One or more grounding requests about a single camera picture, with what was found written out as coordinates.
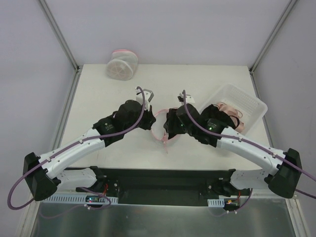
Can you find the pink bra in basket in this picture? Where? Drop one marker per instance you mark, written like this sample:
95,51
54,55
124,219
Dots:
234,114

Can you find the white plastic basket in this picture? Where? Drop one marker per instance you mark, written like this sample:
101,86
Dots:
251,107

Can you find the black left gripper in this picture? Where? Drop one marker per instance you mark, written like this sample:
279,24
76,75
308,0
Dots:
148,118

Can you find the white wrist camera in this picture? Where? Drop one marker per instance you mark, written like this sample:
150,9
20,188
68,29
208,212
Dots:
185,98
144,97

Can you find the right aluminium frame post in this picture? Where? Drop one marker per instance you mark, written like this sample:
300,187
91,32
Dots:
273,34

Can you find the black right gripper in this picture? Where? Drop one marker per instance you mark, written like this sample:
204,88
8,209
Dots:
170,122

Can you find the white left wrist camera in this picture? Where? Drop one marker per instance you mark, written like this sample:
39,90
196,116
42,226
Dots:
144,97

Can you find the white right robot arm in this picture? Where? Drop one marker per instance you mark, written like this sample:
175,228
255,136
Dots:
277,169

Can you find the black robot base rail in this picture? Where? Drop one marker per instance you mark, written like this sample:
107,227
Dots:
164,187

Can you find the left aluminium frame post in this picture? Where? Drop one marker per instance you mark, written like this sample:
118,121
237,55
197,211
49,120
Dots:
58,34

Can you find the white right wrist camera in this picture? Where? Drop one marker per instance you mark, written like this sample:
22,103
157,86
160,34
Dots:
185,98

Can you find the aluminium frame post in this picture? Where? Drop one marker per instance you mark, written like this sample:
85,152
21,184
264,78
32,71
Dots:
58,34
273,34

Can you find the white mesh laundry bag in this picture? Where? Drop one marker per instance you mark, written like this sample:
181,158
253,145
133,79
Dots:
122,65
159,133

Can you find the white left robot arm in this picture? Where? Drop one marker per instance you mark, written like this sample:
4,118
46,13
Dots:
41,172

